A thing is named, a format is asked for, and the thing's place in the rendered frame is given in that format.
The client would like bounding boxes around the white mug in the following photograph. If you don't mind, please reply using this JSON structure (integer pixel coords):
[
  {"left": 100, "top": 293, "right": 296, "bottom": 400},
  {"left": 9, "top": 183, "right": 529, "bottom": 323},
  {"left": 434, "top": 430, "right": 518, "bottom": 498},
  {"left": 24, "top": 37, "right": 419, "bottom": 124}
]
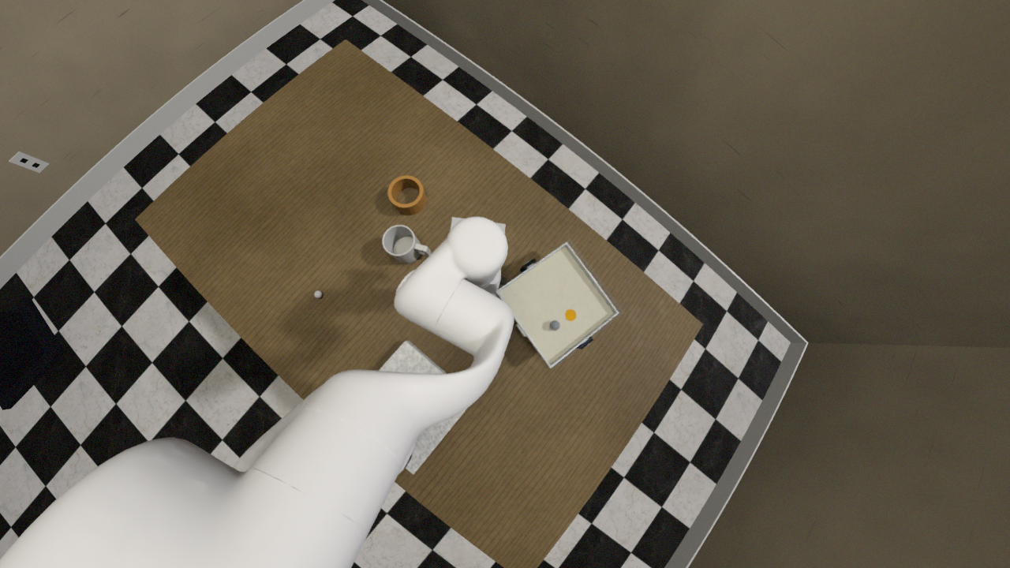
[{"left": 382, "top": 225, "right": 431, "bottom": 263}]

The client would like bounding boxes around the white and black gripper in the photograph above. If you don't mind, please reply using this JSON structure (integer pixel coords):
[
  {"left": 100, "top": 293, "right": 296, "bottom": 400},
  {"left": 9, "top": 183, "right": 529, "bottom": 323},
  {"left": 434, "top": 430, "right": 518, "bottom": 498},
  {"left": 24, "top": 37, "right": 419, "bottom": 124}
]
[{"left": 483, "top": 268, "right": 507, "bottom": 293}]

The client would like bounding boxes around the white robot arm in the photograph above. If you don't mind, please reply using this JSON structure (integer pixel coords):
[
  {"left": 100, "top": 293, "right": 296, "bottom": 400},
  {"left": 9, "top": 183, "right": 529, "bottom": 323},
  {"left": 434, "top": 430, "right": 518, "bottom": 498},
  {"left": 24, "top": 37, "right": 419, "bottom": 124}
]
[{"left": 0, "top": 217, "right": 514, "bottom": 568}]

